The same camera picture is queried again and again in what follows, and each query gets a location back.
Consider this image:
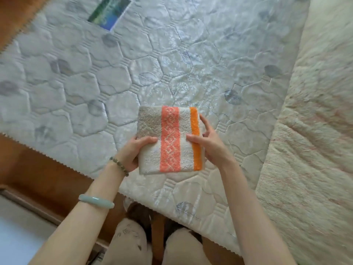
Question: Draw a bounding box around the person's right hand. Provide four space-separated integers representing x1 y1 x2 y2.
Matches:
186 114 236 170

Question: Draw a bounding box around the person's left hand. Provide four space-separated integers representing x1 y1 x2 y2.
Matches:
113 136 158 173

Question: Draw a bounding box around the orange striped towel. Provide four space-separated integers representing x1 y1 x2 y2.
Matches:
136 105 206 175

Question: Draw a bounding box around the person's right forearm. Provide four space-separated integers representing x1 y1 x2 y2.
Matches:
220 159 297 265

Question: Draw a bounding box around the person's left forearm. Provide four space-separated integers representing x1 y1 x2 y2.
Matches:
28 160 130 265

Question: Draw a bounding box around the white quilted mattress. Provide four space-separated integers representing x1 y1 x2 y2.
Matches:
0 0 312 257

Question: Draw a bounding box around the pale green jade bangle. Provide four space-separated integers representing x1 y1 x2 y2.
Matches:
78 194 115 209

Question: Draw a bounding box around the cream fluffy blanket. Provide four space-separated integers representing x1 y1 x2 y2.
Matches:
255 0 353 265

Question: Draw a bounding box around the green blue mattress label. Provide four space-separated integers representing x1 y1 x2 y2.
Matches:
88 0 132 32

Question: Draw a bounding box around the green beaded bracelet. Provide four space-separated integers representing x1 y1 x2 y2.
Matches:
109 157 129 177

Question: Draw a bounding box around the brown wooden bed frame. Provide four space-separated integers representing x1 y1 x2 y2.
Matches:
0 0 244 265

